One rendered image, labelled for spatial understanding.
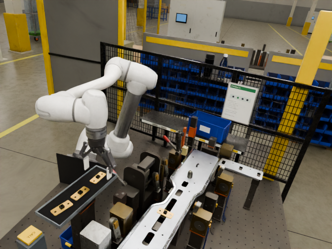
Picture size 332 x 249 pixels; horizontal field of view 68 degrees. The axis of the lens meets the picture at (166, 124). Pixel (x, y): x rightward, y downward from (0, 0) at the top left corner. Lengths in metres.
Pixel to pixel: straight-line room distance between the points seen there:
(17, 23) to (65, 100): 7.72
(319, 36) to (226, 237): 1.39
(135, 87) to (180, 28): 6.67
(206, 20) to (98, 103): 7.12
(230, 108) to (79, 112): 1.29
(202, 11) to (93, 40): 4.86
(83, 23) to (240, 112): 2.53
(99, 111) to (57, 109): 0.16
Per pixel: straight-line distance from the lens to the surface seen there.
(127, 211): 1.23
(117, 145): 1.80
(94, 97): 1.02
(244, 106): 1.99
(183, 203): 1.40
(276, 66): 3.50
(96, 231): 1.13
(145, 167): 1.30
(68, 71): 4.06
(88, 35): 3.73
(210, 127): 1.90
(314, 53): 1.91
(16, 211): 2.91
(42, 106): 1.10
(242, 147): 1.94
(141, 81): 1.52
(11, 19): 8.81
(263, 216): 1.94
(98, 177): 1.27
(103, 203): 1.80
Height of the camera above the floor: 1.99
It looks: 28 degrees down
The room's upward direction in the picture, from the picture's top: 6 degrees clockwise
